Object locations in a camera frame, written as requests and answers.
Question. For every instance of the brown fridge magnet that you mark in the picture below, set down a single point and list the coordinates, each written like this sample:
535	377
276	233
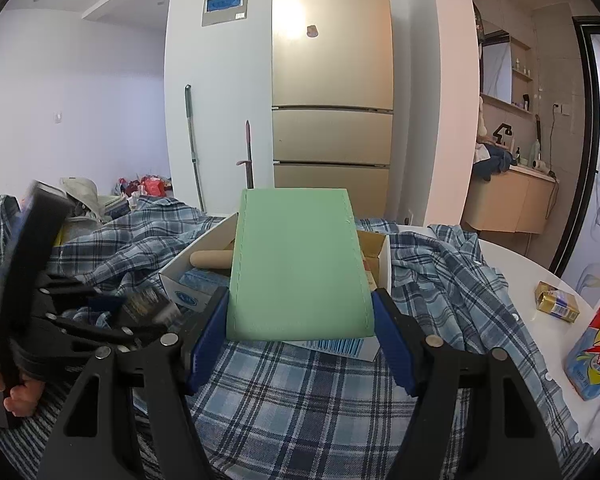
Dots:
311	31

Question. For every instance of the blue tissue pack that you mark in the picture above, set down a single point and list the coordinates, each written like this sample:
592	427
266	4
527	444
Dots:
202	280

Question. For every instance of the bathroom mirror cabinet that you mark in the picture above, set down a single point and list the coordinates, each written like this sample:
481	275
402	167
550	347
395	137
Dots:
495	70

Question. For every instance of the grey hat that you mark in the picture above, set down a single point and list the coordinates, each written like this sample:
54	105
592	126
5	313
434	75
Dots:
82	187

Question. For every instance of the gold refrigerator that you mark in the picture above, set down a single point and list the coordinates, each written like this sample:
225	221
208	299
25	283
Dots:
330	85

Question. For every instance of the black door frame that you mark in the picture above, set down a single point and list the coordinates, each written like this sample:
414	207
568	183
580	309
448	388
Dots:
587	110

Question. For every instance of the dark pole with hook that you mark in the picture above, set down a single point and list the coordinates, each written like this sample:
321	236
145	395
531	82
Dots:
249	155

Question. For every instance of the red plastic bags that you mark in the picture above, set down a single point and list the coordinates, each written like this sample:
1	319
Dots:
147	185

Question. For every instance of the blue red printed packet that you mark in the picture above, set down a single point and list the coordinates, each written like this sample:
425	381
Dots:
595	355

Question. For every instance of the white hair dryer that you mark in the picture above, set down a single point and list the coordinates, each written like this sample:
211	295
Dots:
542	165

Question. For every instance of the beige vanity cabinet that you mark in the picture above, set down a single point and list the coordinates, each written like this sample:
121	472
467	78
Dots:
505	200

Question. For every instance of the gold blue cigarette pack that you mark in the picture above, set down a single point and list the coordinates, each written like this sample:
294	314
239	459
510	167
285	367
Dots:
557	302

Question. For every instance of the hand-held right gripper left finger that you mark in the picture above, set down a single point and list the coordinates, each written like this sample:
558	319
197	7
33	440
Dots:
207	340

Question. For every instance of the white wall socket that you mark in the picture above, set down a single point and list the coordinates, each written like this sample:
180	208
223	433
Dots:
560	109

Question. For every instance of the black faucet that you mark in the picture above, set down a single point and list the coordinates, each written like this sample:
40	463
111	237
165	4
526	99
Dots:
502	132

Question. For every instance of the dark blue clothes pile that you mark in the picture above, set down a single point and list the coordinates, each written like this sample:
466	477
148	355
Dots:
497	157

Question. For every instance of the person's left hand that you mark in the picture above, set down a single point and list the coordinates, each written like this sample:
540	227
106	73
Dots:
25	392

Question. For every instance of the light blue plaid shirt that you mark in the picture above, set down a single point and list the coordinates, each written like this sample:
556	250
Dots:
460	280

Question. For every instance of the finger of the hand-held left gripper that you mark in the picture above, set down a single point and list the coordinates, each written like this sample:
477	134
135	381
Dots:
107	302
105	335

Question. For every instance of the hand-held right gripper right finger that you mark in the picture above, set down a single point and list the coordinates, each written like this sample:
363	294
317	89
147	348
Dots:
395	345

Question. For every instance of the yellow bag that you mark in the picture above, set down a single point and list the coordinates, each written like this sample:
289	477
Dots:
62	234

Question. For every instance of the green fabric pouch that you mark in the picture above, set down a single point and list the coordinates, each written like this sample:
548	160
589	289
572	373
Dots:
300	270

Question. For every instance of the white printed cardboard box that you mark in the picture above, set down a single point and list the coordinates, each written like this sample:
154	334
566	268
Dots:
180	295

